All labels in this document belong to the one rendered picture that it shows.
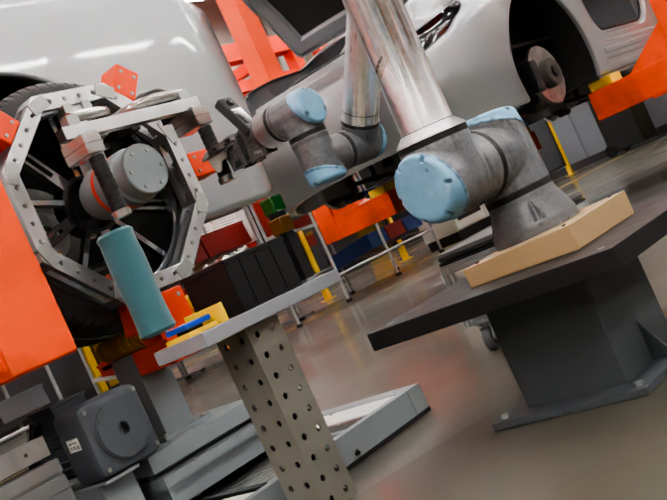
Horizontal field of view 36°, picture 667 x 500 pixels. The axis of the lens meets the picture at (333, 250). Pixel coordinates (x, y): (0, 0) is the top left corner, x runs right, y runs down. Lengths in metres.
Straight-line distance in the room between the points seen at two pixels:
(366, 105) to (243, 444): 0.91
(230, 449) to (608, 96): 3.70
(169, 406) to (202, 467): 0.22
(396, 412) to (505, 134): 0.83
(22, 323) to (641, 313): 1.26
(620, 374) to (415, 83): 0.70
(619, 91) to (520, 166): 3.63
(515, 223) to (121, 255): 0.89
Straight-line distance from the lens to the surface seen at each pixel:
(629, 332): 2.13
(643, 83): 5.67
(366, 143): 2.34
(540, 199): 2.12
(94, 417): 2.36
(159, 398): 2.64
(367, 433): 2.51
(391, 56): 2.01
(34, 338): 2.13
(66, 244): 2.94
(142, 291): 2.35
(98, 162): 2.28
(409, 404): 2.64
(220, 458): 2.56
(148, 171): 2.44
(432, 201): 1.99
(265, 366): 2.10
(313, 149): 2.26
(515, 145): 2.12
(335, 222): 6.94
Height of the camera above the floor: 0.50
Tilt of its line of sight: level
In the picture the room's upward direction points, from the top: 24 degrees counter-clockwise
